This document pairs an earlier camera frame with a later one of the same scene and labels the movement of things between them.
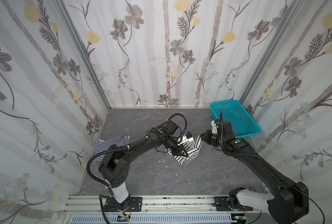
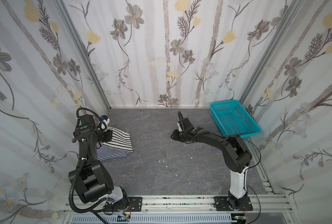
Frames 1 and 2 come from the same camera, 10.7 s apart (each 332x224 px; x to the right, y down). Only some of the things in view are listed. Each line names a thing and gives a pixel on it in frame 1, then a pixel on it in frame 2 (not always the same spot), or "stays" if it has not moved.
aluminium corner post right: [263, 66] stays
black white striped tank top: [192, 149] -> [121, 140]
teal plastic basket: [242, 123] stays
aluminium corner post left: [61, 6] stays
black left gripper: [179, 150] -> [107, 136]
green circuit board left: [123, 219] stays
